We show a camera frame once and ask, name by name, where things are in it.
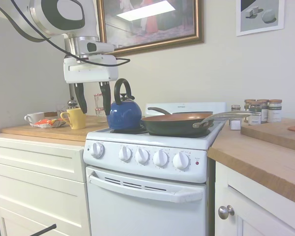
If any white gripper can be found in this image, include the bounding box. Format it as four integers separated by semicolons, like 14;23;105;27
63;54;119;117

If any white burner knob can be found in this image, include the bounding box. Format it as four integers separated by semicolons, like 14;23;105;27
172;151;190;171
134;147;150;165
152;149;170;169
118;145;133;163

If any white electric stove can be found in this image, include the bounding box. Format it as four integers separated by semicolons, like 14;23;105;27
83;102;227;236

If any glass jar red checkered lid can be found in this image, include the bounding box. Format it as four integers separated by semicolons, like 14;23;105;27
93;93;104;109
95;108;106;123

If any glass coffee press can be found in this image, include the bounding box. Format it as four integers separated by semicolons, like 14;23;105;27
67;97;80;111

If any yellow mug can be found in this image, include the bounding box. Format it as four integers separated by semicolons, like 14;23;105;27
60;108;87;130

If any clear drinking glass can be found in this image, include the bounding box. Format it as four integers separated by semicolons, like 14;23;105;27
56;103;67;117

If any white oven knob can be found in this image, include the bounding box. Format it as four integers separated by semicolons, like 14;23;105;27
90;142;106;159

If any orange snack wrapper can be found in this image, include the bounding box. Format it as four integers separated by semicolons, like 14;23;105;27
30;118;67;129

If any white cup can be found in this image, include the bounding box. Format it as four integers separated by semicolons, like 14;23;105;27
24;112;45;126

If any large brown wooden board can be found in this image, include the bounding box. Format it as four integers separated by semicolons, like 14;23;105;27
0;115;109;143

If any dark grey frying pan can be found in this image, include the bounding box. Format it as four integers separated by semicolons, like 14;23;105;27
147;107;213;116

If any copper frying pan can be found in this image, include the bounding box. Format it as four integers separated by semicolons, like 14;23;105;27
140;110;260;137

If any gold framed painting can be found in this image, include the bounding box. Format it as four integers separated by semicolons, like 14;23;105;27
96;0;205;56

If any white drawer cabinet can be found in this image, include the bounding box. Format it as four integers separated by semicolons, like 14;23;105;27
0;134;90;236

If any white oven door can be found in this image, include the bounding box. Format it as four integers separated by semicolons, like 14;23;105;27
85;165;207;236

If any thin black rod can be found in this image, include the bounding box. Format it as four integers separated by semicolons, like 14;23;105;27
30;224;57;236

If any small salt shaker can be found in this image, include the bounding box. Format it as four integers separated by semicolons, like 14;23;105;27
229;119;242;130

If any spice jar brown lid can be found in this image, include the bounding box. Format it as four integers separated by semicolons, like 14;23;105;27
267;99;283;123
248;101;263;125
244;99;256;123
257;99;269;123

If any silver cabinet knob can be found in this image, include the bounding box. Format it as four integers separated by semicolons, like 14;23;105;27
218;205;236;220

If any thick wooden cutting board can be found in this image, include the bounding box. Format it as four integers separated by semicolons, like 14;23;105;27
240;121;295;153

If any grey cubes paper print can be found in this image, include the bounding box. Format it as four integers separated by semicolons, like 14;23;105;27
236;0;285;37

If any white door cabinet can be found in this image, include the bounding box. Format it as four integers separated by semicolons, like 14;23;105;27
212;161;295;236

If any blue kettle black handle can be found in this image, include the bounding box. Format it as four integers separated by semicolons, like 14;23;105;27
107;78;143;130

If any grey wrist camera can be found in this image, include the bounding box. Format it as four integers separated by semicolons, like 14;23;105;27
79;40;115;55

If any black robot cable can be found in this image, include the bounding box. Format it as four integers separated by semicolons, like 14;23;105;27
0;0;131;68

